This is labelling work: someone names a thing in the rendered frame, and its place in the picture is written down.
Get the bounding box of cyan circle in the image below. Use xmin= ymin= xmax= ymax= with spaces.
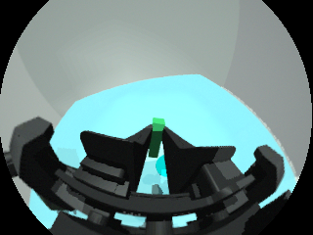
xmin=156 ymin=156 xmax=167 ymax=177

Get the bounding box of green rectangular post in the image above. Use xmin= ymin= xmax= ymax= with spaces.
xmin=149 ymin=118 xmax=165 ymax=158

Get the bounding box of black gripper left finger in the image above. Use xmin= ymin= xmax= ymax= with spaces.
xmin=79 ymin=124 xmax=153 ymax=192

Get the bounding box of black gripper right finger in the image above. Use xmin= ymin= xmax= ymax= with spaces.
xmin=161 ymin=125 xmax=236 ymax=195

